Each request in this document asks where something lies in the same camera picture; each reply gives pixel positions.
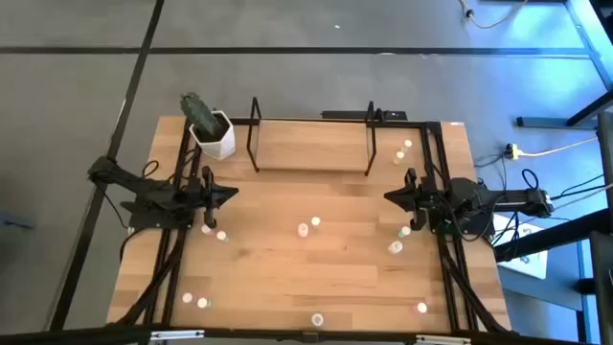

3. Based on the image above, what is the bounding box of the silver metal bracket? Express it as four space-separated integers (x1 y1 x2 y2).
149 329 206 341
415 333 473 345

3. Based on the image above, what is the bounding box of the dark floor object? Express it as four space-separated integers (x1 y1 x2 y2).
0 210 37 232

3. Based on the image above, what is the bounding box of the black floor cable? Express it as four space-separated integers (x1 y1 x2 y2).
549 172 606 201

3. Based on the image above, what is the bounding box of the wooden shelf black metal frame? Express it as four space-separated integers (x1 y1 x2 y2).
245 97 379 177

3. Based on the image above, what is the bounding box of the flat black box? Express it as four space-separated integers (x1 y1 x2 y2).
320 109 409 122

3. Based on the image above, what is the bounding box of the tan cable black plug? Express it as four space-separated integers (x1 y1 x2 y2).
458 0 529 30

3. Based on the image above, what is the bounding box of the black desk frame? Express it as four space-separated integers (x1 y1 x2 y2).
515 0 613 129

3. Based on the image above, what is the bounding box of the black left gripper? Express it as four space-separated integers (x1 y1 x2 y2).
189 165 239 230

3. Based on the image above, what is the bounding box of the green cactus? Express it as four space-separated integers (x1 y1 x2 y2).
179 91 224 138

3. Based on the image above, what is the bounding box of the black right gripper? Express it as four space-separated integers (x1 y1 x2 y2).
383 167 440 231

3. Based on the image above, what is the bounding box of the black gantry bar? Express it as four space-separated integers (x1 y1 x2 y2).
0 325 613 345

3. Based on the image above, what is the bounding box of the black metal beam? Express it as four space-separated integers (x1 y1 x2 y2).
492 112 613 345

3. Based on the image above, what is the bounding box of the white paper blue print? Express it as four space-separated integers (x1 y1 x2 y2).
492 213 550 281

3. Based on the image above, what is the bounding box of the grey floor cable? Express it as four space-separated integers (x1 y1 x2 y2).
553 183 613 212

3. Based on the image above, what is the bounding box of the white hexagonal planter pot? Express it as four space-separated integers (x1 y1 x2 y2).
189 109 238 161

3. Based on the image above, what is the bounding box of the white floor cable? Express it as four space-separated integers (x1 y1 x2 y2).
519 136 600 158

